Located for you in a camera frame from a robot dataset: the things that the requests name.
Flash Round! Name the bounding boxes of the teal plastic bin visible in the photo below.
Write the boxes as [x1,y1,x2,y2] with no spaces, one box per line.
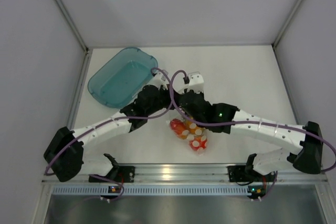
[87,47,158,109]

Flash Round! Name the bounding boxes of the fake pineapple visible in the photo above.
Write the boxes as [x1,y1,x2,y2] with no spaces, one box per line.
[169,118,208,153]

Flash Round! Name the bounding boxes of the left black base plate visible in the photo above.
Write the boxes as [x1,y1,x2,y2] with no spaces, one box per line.
[89,166,135,183]

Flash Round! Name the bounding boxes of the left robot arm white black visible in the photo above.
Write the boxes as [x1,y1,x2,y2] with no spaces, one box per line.
[44,84,172,182]

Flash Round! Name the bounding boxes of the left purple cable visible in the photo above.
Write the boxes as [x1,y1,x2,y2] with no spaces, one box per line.
[44,66,175,204]

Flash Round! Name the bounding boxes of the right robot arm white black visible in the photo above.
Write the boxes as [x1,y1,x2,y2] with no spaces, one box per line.
[177,91,323,180]

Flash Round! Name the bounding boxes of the aluminium mounting rail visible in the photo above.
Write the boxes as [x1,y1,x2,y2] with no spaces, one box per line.
[43,163,328,183]

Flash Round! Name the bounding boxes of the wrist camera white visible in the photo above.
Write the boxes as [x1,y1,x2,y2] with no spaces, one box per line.
[149,70,169,87]
[183,72,204,93]

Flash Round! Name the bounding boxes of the aluminium frame post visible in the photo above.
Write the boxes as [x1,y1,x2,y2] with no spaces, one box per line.
[272,0,305,50]
[54,0,89,53]

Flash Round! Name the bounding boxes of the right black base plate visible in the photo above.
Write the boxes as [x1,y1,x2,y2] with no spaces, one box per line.
[227,165,262,183]

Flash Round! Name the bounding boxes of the left aluminium frame post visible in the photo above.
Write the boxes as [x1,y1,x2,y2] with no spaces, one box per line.
[54,0,89,53]

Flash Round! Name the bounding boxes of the white slotted cable duct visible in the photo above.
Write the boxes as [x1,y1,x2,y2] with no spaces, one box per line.
[52,185,252,196]

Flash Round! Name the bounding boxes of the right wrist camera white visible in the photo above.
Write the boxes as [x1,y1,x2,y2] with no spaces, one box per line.
[183,72,204,93]

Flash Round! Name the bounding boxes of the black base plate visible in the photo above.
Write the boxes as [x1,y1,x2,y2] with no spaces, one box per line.
[89,166,135,183]
[227,165,262,183]

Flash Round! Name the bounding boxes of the right aluminium frame post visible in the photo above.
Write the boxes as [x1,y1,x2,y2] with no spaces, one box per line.
[272,0,305,50]

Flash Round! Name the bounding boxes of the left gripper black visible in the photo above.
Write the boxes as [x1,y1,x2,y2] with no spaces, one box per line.
[146,84,181,116]

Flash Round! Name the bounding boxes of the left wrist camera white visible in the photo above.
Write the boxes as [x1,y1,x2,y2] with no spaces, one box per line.
[149,70,169,87]

